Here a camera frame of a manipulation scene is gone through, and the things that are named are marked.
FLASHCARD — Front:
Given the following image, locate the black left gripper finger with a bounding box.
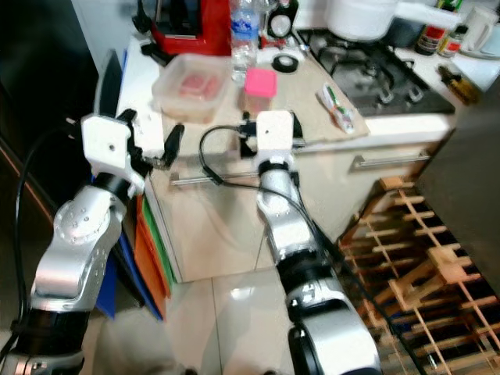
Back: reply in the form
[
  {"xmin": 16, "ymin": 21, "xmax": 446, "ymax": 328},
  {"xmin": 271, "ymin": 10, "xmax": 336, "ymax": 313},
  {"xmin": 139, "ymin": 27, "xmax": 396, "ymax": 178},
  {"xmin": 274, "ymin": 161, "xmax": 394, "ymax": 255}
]
[{"xmin": 162, "ymin": 123, "xmax": 187, "ymax": 168}]

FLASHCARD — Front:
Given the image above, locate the dark stainless steel fridge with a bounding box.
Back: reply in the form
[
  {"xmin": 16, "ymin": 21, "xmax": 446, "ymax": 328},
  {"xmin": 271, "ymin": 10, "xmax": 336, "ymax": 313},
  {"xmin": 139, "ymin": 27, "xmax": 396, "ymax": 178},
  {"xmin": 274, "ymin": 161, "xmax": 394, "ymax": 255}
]
[{"xmin": 0, "ymin": 0, "xmax": 104, "ymax": 329}]

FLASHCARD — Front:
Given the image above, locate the pink lid jar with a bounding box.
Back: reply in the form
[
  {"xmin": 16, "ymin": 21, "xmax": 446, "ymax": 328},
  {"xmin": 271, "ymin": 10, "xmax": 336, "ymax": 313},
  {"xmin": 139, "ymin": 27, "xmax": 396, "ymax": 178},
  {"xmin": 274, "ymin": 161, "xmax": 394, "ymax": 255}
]
[{"xmin": 244, "ymin": 68, "xmax": 279, "ymax": 118}]

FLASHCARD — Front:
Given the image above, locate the beige woven place mat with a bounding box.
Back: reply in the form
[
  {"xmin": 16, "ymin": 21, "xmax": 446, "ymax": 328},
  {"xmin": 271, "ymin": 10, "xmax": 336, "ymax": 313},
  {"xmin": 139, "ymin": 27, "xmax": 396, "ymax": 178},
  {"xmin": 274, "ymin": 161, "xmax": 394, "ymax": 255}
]
[{"xmin": 148, "ymin": 51, "xmax": 373, "ymax": 142}]

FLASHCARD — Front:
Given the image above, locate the clear plastic meat container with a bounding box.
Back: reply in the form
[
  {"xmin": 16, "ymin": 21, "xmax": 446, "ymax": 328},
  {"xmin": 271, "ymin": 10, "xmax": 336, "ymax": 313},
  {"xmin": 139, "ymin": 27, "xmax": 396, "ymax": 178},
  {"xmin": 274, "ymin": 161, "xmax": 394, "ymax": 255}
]
[{"xmin": 151, "ymin": 53, "xmax": 234, "ymax": 124}]

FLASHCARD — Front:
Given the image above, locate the green flat board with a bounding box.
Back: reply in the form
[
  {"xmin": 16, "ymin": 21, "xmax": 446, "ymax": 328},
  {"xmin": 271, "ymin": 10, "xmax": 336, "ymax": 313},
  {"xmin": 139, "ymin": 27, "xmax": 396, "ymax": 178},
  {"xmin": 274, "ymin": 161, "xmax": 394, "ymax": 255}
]
[{"xmin": 141, "ymin": 195, "xmax": 177, "ymax": 291}]

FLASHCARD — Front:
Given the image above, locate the black tape roll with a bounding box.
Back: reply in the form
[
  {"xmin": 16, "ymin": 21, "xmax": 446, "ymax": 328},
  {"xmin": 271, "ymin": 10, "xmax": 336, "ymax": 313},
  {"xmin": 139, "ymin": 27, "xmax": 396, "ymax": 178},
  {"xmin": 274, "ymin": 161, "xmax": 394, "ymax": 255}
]
[{"xmin": 271, "ymin": 53, "xmax": 300, "ymax": 74}]

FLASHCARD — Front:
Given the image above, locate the white green snack packet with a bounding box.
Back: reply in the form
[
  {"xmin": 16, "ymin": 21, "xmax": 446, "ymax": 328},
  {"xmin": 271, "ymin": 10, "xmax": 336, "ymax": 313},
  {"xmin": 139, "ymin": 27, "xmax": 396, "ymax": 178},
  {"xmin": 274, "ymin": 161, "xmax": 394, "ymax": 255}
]
[{"xmin": 315, "ymin": 82, "xmax": 359, "ymax": 134}]

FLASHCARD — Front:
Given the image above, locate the cream kitchen counter cabinet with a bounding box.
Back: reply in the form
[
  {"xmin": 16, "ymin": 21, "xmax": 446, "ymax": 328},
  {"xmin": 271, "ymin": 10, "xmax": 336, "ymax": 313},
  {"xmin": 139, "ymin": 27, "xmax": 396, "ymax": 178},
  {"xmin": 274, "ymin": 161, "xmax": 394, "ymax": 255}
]
[{"xmin": 117, "ymin": 39, "xmax": 500, "ymax": 284}]

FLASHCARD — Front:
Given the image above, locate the clear plastic water bottle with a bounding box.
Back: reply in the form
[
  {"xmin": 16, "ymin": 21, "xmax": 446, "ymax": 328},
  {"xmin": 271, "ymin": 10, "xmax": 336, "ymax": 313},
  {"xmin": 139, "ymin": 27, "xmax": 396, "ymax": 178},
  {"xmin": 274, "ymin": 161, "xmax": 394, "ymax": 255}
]
[{"xmin": 230, "ymin": 0, "xmax": 261, "ymax": 84}]

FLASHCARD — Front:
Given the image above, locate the orange flat board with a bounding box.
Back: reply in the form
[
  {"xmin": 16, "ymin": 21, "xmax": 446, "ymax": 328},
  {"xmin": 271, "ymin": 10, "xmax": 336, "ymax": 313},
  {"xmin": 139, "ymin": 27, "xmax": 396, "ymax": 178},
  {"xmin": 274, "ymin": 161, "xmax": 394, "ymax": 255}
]
[{"xmin": 133, "ymin": 199, "xmax": 170, "ymax": 318}]

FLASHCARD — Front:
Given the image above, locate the red kitchen appliance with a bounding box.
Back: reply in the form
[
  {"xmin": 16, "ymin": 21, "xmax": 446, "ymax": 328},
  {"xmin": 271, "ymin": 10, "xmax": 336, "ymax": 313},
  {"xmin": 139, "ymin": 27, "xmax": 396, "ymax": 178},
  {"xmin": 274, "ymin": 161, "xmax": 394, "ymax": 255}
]
[{"xmin": 148, "ymin": 0, "xmax": 235, "ymax": 56}]

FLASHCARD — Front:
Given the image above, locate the dark round flat bottle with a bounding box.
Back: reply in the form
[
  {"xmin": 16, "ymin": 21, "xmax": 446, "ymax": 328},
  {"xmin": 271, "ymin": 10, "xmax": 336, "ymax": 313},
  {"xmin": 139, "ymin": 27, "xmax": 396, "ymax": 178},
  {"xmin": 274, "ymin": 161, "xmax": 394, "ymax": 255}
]
[{"xmin": 266, "ymin": 0, "xmax": 300, "ymax": 40}]

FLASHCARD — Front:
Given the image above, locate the black gas stove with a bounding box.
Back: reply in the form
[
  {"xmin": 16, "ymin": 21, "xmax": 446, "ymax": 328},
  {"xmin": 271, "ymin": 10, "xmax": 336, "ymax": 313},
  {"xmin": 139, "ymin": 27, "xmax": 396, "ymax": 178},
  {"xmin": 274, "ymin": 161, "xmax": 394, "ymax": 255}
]
[{"xmin": 297, "ymin": 27, "xmax": 459, "ymax": 118}]

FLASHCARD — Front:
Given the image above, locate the white cooking pot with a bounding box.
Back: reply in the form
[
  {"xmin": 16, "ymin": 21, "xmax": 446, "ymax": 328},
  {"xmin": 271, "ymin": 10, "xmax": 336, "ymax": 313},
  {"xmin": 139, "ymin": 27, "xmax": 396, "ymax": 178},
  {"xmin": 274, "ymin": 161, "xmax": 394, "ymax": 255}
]
[{"xmin": 327, "ymin": 0, "xmax": 466, "ymax": 42}]

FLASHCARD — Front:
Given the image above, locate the dark red label sauce bottle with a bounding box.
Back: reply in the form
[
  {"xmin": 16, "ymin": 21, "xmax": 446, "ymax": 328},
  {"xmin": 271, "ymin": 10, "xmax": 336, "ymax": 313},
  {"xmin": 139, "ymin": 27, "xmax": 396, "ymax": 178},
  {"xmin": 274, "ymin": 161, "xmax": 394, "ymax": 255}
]
[{"xmin": 416, "ymin": 23, "xmax": 448, "ymax": 56}]

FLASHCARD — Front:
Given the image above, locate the dark yellow cap bottle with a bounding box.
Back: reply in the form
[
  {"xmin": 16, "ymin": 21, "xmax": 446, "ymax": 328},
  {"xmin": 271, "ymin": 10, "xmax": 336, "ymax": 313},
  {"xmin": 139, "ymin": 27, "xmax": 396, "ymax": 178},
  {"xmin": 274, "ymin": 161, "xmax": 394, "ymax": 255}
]
[{"xmin": 437, "ymin": 65, "xmax": 479, "ymax": 105}]

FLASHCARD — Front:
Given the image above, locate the small brown condiment bottle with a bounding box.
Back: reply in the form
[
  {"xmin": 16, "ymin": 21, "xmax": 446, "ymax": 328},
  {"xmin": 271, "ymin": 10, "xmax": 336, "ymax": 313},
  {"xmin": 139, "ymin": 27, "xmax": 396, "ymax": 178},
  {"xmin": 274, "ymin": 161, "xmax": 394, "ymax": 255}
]
[{"xmin": 437, "ymin": 26, "xmax": 468, "ymax": 59}]

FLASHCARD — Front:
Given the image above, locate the brown wooden slat rack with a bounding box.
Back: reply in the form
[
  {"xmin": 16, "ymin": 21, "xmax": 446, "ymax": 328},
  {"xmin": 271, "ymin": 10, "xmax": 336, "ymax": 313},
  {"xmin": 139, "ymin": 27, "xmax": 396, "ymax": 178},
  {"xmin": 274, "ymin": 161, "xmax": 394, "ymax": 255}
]
[{"xmin": 336, "ymin": 176, "xmax": 500, "ymax": 375}]

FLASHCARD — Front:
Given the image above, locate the white jug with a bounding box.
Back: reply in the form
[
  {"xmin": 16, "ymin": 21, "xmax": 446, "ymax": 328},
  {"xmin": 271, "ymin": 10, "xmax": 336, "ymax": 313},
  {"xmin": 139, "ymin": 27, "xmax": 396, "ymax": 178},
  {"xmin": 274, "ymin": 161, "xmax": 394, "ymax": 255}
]
[{"xmin": 465, "ymin": 4, "xmax": 500, "ymax": 60}]

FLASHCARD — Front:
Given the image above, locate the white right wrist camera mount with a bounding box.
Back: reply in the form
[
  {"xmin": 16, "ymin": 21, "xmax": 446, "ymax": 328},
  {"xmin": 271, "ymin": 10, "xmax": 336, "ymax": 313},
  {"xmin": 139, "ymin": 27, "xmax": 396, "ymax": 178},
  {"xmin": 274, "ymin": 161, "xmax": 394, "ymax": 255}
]
[{"xmin": 256, "ymin": 110, "xmax": 297, "ymax": 166}]

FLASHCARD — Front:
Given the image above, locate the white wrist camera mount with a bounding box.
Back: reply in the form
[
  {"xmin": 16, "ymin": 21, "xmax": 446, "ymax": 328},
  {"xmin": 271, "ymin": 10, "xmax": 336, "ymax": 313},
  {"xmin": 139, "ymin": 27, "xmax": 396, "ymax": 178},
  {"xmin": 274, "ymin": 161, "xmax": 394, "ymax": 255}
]
[
  {"xmin": 256, "ymin": 110, "xmax": 297, "ymax": 166},
  {"xmin": 82, "ymin": 115, "xmax": 134, "ymax": 187}
]

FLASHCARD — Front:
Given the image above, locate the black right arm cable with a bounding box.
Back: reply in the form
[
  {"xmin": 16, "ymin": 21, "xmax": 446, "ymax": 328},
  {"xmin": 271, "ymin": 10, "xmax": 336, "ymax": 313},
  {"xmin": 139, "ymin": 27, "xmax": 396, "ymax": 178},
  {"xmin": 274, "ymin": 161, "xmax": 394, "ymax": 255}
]
[{"xmin": 198, "ymin": 125, "xmax": 432, "ymax": 375}]

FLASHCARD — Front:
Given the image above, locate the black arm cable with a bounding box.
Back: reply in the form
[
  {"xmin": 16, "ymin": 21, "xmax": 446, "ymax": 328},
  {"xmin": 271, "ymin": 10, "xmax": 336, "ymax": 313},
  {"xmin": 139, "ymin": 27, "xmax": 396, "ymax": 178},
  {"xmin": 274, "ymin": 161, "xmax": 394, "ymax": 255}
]
[
  {"xmin": 12, "ymin": 125, "xmax": 87, "ymax": 375},
  {"xmin": 198, "ymin": 125, "xmax": 432, "ymax": 375}
]

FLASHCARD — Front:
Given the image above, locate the silver bar drawer handle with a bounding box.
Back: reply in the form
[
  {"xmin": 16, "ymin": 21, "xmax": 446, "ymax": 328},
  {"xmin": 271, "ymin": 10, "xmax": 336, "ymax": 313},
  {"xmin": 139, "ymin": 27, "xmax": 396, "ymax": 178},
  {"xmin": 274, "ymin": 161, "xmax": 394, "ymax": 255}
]
[
  {"xmin": 170, "ymin": 173, "xmax": 237, "ymax": 187},
  {"xmin": 351, "ymin": 152, "xmax": 440, "ymax": 171}
]

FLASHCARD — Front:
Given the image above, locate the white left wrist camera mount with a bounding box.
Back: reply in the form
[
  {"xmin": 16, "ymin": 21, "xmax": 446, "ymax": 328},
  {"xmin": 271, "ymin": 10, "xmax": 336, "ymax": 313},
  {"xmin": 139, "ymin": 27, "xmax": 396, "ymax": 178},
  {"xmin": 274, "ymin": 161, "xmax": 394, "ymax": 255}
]
[{"xmin": 82, "ymin": 115, "xmax": 134, "ymax": 187}]

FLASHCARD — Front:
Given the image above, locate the black appliance power cord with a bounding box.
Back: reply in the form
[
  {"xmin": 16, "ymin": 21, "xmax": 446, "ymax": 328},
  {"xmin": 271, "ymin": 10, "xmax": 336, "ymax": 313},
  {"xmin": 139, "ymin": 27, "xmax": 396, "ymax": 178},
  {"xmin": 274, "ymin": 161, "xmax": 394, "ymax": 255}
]
[{"xmin": 134, "ymin": 0, "xmax": 174, "ymax": 65}]

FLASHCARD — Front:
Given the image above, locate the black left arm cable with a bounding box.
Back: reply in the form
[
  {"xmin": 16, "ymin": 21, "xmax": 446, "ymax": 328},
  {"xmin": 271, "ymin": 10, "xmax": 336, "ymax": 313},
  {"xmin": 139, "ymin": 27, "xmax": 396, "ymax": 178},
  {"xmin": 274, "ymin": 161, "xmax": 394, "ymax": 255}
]
[{"xmin": 12, "ymin": 125, "xmax": 87, "ymax": 375}]

